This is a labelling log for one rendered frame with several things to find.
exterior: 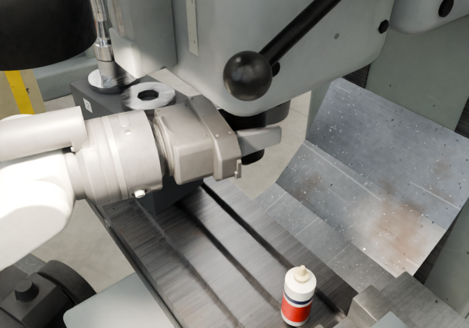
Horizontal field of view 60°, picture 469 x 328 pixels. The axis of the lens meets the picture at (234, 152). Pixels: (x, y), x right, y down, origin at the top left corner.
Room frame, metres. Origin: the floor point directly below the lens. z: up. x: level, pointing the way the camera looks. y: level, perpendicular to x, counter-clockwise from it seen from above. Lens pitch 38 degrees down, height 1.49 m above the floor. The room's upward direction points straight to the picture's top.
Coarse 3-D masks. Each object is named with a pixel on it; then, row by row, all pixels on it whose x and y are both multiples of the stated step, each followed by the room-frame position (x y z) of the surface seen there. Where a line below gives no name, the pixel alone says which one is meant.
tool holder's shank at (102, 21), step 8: (96, 0) 0.64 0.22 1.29; (104, 0) 0.65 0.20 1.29; (96, 8) 0.64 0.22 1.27; (104, 8) 0.65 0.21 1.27; (96, 16) 0.64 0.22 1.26; (104, 16) 0.64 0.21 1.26; (96, 24) 0.64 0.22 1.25; (104, 24) 0.64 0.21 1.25; (104, 32) 0.64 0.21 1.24; (104, 40) 0.64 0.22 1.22
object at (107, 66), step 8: (96, 56) 0.64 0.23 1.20; (104, 56) 0.63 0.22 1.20; (112, 56) 0.63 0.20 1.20; (104, 64) 0.63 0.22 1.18; (112, 64) 0.63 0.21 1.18; (104, 72) 0.63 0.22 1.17; (112, 72) 0.63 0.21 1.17; (120, 72) 0.64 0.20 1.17; (104, 80) 0.63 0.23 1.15; (112, 80) 0.63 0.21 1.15
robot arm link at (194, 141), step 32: (192, 96) 0.40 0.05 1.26; (128, 128) 0.32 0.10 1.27; (160, 128) 0.34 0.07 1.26; (192, 128) 0.34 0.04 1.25; (224, 128) 0.34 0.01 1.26; (128, 160) 0.29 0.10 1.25; (160, 160) 0.31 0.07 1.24; (192, 160) 0.31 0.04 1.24; (224, 160) 0.31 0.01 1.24; (128, 192) 0.29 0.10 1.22
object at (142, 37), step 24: (120, 0) 0.30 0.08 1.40; (144, 0) 0.30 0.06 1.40; (168, 0) 0.31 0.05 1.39; (120, 24) 0.30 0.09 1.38; (144, 24) 0.30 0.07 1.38; (168, 24) 0.31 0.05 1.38; (120, 48) 0.30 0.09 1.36; (144, 48) 0.29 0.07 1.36; (168, 48) 0.31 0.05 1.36; (144, 72) 0.29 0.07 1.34
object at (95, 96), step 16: (80, 80) 0.66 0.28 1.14; (96, 80) 0.64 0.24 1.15; (128, 80) 0.64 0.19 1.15; (144, 80) 0.66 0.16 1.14; (80, 96) 0.63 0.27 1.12; (96, 96) 0.60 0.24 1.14; (112, 96) 0.60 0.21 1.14; (128, 96) 0.58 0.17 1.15; (144, 96) 0.60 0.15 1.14; (160, 96) 0.58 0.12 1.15; (176, 96) 0.60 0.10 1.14; (96, 112) 0.59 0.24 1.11; (112, 112) 0.56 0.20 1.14; (144, 112) 0.54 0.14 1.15; (160, 192) 0.51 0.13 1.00; (176, 192) 0.54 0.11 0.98; (160, 208) 0.51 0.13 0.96
